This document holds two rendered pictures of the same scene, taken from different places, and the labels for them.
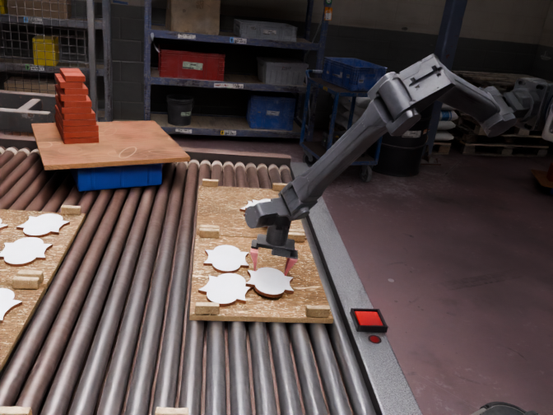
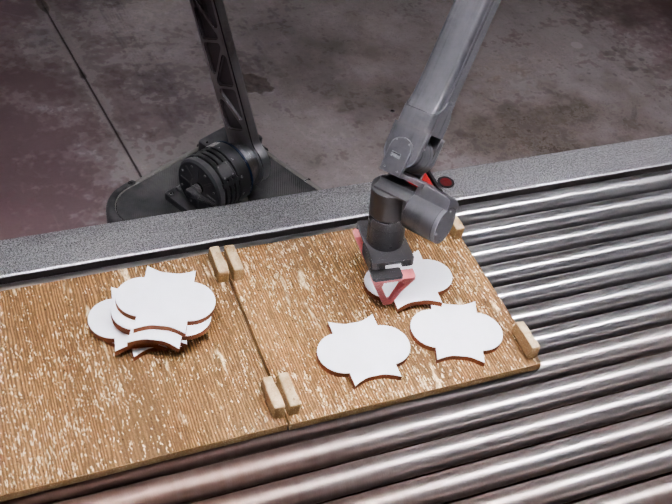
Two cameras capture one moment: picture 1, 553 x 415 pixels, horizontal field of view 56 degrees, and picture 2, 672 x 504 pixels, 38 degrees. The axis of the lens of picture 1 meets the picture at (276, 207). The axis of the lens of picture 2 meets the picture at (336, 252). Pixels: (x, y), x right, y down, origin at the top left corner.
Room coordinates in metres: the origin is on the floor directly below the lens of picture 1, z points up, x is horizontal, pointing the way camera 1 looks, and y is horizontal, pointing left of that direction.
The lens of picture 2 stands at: (1.66, 1.00, 2.07)
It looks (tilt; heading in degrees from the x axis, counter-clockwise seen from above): 44 degrees down; 251
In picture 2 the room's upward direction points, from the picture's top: 10 degrees clockwise
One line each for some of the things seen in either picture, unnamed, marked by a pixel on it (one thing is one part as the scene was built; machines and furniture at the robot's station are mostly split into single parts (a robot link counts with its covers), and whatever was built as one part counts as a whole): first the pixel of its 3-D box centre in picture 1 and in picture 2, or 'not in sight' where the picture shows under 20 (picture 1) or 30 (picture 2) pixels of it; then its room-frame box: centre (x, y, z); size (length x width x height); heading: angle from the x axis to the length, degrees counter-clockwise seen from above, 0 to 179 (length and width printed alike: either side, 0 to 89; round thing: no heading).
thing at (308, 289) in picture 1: (256, 274); (375, 309); (1.24, 0.03, 0.93); 0.41 x 0.35 x 0.02; 9
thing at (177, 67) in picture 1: (190, 62); not in sight; (5.55, 1.07, 0.78); 0.66 x 0.45 x 0.28; 106
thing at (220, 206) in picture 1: (248, 212); (113, 363); (1.65, 0.10, 0.93); 0.41 x 0.35 x 0.02; 9
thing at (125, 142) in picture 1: (107, 142); not in sight; (1.92, 0.68, 1.03); 0.50 x 0.50 x 0.02; 30
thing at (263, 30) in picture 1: (264, 30); not in sight; (5.73, 0.34, 1.16); 0.60 x 0.40 x 0.15; 109
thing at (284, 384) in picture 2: (209, 233); (288, 393); (1.41, 0.19, 0.95); 0.06 x 0.02 x 0.03; 99
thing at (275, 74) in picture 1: (281, 71); not in sight; (5.79, 0.12, 0.76); 0.50 x 0.36 x 0.24; 112
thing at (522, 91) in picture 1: (519, 104); not in sight; (1.35, -0.59, 1.45); 0.09 x 0.08 x 0.12; 36
